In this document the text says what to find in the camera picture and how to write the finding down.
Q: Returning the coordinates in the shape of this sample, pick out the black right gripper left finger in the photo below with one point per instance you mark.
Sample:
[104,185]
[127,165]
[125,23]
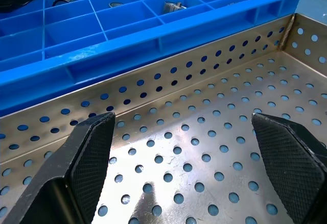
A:
[87,162]

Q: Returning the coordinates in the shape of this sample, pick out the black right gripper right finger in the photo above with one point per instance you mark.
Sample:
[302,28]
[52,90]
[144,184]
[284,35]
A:
[288,162]

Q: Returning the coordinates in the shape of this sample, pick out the perforated steel tray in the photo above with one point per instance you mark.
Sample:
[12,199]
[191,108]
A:
[178,142]

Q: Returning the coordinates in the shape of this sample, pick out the blue plastic compartment tray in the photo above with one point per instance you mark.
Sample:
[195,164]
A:
[153,45]

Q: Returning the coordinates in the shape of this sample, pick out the metal roller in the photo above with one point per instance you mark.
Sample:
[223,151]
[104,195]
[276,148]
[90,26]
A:
[173,7]
[115,4]
[64,0]

